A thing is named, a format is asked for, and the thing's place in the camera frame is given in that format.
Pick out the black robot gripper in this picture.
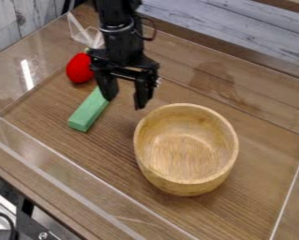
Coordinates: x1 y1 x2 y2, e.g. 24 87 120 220
88 26 158 110

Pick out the green rectangular block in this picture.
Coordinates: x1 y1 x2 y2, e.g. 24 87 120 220
68 87 109 132

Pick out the light wooden bowl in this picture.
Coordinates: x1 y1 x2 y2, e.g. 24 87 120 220
132 103 239 196

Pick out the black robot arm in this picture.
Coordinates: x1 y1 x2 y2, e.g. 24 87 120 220
86 0 158 110

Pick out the red plush strawberry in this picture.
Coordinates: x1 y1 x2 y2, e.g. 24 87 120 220
65 52 93 83

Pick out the clear acrylic corner bracket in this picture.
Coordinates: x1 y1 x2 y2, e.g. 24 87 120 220
66 13 104 49

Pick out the clear acrylic tray wall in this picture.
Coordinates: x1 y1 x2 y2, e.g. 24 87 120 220
0 117 197 240

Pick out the black cable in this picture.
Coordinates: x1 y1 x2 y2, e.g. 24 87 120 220
0 210 18 240

